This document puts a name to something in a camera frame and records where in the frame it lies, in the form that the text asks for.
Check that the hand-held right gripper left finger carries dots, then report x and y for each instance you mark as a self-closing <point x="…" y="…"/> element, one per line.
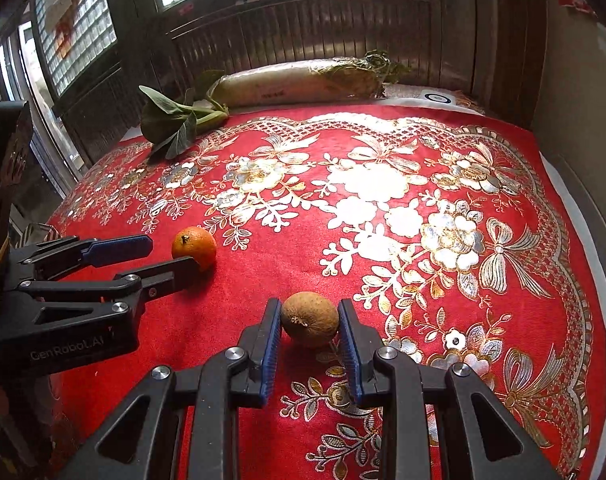
<point x="270" y="355"/>

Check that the white round disc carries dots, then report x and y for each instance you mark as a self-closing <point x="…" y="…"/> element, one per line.
<point x="439" y="98"/>

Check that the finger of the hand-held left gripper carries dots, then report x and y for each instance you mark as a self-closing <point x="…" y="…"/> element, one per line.
<point x="123" y="248"/>
<point x="158" y="280"/>

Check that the brown longan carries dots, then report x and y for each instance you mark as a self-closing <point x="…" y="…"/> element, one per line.
<point x="310" y="320"/>

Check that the green bok choy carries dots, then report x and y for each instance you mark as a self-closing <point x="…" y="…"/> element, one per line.
<point x="175" y="125"/>

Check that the orange mandarin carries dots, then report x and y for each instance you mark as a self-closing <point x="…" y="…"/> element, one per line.
<point x="198" y="244"/>

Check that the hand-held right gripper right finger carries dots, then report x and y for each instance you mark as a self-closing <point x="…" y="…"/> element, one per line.
<point x="348" y="355"/>

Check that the red floral tablecloth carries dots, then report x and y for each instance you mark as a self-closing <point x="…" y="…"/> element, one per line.
<point x="283" y="200"/>

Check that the white daikon radish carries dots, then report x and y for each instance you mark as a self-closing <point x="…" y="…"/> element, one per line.
<point x="293" y="85"/>

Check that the dark metal door panel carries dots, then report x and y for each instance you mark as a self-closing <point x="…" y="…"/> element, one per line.
<point x="88" y="110"/>
<point x="308" y="30"/>

